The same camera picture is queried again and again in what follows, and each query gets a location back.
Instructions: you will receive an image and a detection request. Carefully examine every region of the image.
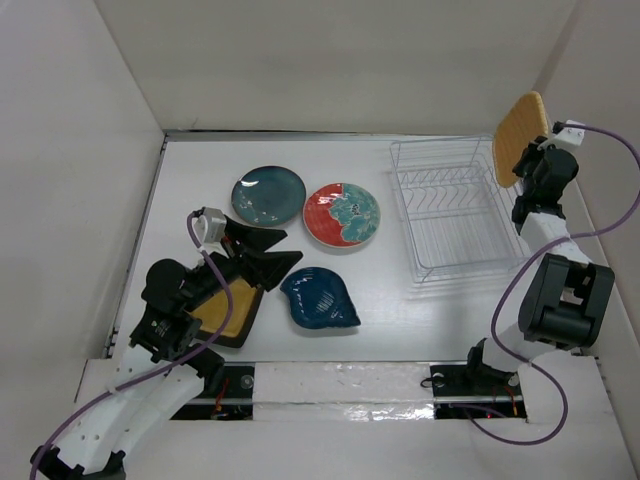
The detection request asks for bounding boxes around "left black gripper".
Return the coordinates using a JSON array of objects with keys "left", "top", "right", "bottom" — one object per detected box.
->
[{"left": 183, "top": 216, "right": 303, "bottom": 310}]

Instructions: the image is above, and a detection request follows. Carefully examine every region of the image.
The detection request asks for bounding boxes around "orange woven bamboo plate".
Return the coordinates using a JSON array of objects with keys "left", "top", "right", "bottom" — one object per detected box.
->
[{"left": 492, "top": 91, "right": 549, "bottom": 188}]

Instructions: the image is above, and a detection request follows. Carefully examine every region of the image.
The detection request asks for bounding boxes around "round dark teal plate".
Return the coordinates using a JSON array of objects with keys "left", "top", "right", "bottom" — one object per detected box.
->
[{"left": 231, "top": 165, "right": 307, "bottom": 227}]

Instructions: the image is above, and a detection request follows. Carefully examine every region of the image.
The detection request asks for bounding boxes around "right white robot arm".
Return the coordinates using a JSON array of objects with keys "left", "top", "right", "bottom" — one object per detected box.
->
[{"left": 461, "top": 136, "right": 615, "bottom": 393}]

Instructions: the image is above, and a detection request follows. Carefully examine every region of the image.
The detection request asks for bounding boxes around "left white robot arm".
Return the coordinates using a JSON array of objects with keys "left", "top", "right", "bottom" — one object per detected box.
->
[{"left": 29, "top": 207, "right": 303, "bottom": 479}]

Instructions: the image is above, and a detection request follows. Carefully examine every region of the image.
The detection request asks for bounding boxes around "black square plate yellow centre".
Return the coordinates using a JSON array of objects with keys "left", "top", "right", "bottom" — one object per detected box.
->
[{"left": 191, "top": 279, "right": 264, "bottom": 349}]

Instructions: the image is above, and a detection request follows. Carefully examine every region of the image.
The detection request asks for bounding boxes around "dark blue shell-shaped plate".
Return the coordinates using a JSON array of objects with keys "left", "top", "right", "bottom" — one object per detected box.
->
[{"left": 280, "top": 267, "right": 361, "bottom": 330}]

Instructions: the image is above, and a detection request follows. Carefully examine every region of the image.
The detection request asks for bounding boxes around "red and teal floral plate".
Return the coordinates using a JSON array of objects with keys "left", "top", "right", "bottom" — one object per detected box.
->
[{"left": 302, "top": 183, "right": 381, "bottom": 248}]

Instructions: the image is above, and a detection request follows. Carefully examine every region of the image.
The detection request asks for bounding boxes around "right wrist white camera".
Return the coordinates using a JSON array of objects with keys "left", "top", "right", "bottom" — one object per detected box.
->
[{"left": 549, "top": 120, "right": 586, "bottom": 152}]

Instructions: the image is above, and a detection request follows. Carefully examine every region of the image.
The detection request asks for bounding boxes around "wrist white camera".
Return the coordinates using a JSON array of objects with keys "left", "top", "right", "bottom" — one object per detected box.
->
[
  {"left": 192, "top": 207, "right": 227, "bottom": 245},
  {"left": 549, "top": 120, "right": 586, "bottom": 152}
]

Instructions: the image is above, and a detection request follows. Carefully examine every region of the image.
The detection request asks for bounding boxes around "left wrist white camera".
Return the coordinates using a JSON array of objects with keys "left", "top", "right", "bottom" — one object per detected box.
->
[{"left": 192, "top": 207, "right": 227, "bottom": 245}]

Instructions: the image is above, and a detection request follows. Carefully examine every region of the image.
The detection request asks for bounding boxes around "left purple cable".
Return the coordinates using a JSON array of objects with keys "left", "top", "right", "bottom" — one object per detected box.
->
[{"left": 28, "top": 212, "right": 235, "bottom": 480}]

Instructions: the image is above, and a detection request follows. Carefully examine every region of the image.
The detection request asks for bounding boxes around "purple cable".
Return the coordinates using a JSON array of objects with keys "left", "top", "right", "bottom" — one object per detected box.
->
[
  {"left": 28, "top": 212, "right": 235, "bottom": 480},
  {"left": 469, "top": 122, "right": 640, "bottom": 446}
]

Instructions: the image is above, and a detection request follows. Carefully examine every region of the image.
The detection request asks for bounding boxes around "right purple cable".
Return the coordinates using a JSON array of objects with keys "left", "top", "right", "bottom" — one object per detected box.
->
[{"left": 469, "top": 122, "right": 640, "bottom": 446}]

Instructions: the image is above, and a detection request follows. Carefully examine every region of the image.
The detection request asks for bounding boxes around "white wire dish rack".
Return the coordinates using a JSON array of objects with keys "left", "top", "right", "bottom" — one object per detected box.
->
[{"left": 389, "top": 135, "right": 530, "bottom": 285}]

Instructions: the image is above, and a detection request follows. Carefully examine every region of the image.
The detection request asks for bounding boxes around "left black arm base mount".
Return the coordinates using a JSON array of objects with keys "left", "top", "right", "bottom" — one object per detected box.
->
[{"left": 171, "top": 363, "right": 255, "bottom": 421}]

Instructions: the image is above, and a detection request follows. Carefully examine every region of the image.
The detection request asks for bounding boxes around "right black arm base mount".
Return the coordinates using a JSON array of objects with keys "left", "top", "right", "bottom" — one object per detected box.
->
[{"left": 420, "top": 339, "right": 527, "bottom": 419}]

